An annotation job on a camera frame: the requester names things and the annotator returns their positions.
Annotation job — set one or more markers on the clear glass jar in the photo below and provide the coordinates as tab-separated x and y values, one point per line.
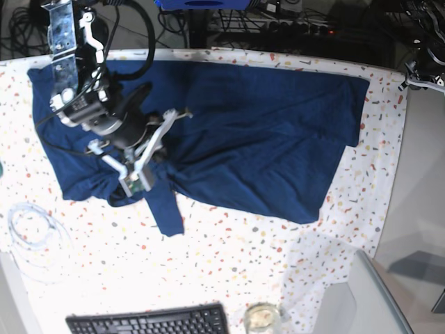
262	318

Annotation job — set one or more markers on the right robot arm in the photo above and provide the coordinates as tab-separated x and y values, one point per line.
85	93

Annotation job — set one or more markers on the blue box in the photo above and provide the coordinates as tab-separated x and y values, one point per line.
206	4

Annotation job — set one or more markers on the dark blue t-shirt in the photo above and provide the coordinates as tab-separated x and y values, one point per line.
260	140

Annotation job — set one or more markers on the terrazzo pattern table cloth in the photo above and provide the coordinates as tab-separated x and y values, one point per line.
86	258

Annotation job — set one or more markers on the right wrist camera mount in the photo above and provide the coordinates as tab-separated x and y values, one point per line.
132	163

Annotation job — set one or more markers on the black computer keyboard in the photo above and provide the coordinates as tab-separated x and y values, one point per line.
197	319

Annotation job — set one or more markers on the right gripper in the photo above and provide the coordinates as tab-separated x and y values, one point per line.
135	127

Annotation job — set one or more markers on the black wire rack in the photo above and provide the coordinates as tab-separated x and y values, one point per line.
306	22

